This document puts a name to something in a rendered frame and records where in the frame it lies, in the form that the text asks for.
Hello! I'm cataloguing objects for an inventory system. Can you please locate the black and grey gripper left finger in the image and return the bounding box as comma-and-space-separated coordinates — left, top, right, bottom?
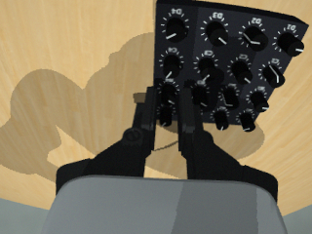
56, 87, 157, 196

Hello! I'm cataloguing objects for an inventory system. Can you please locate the black knob box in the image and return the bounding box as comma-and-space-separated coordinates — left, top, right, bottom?
153, 0, 309, 133

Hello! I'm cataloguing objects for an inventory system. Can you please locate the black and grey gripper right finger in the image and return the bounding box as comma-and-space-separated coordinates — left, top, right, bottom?
177, 88, 278, 203

